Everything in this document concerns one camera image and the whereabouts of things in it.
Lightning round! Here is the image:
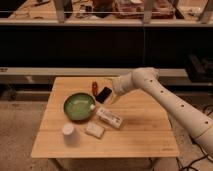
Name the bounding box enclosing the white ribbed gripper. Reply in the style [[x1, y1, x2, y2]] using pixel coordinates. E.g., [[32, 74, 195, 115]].
[[105, 74, 135, 104]]

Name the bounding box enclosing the white ceramic cup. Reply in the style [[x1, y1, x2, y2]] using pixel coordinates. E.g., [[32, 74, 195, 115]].
[[62, 123, 79, 146]]

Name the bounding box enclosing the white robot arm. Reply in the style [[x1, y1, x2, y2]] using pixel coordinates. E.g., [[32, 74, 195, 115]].
[[110, 67, 213, 158]]

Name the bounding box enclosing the green ceramic bowl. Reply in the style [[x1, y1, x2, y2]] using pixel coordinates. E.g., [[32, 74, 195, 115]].
[[63, 92, 95, 121]]

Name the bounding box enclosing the black smartphone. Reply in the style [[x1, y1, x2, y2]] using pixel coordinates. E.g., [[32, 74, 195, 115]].
[[95, 87, 112, 103]]

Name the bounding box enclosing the red small bottle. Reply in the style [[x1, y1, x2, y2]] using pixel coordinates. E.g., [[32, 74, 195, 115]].
[[92, 82, 98, 96]]

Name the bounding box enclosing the white snack box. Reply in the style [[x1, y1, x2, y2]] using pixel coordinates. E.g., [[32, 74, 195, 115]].
[[96, 107, 123, 129]]

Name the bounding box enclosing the wooden table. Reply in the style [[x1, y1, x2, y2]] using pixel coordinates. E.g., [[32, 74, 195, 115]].
[[31, 77, 179, 158]]

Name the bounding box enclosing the white sponge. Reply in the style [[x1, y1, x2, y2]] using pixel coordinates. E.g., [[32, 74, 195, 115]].
[[85, 122, 105, 138]]

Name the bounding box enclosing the black box on right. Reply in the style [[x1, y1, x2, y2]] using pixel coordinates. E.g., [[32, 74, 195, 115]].
[[186, 55, 213, 83]]

